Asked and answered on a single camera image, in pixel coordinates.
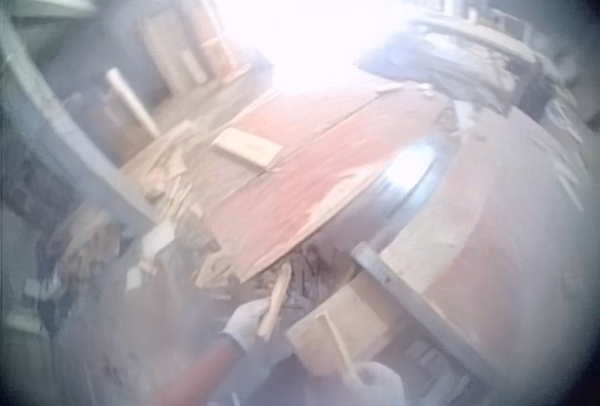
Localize red saw table top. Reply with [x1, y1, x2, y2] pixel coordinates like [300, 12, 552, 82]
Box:
[378, 108, 600, 365]

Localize dark metal saw blade guard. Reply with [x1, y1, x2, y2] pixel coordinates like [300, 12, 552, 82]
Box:
[372, 136, 463, 243]

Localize large red plywood sheet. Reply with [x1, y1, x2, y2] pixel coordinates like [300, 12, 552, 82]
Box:
[172, 81, 458, 283]

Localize pale wooden plank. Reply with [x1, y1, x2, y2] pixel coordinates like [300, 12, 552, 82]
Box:
[104, 67, 162, 141]

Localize heap of scrap timber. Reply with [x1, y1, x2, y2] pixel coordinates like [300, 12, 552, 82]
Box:
[358, 14, 590, 119]

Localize person's right hand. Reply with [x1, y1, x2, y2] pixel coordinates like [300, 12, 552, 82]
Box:
[354, 361, 405, 406]

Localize pile of wood scraps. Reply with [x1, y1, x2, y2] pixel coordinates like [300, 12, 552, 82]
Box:
[44, 206, 226, 304]

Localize grey wooden post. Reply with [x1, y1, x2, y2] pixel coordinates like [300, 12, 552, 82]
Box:
[0, 14, 158, 229]

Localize grey metal fence rail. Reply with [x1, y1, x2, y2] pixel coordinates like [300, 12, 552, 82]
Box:
[350, 241, 474, 365]

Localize light plywood box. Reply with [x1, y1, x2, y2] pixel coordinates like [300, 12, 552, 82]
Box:
[285, 278, 407, 375]

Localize leaning wooden frames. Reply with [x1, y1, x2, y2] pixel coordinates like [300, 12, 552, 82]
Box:
[134, 0, 257, 98]

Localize person's left hand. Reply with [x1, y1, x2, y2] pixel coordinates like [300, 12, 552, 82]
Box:
[218, 296, 274, 352]

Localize small flat wooden board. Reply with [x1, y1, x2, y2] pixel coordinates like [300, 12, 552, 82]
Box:
[210, 127, 284, 172]

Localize short wooden scrap stick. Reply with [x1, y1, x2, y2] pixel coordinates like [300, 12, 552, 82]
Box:
[257, 272, 289, 340]

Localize heap of wood offcuts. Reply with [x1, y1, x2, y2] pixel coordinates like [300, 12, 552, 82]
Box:
[119, 119, 224, 222]

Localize thin wooden strip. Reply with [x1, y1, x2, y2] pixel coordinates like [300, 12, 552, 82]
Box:
[322, 312, 360, 384]

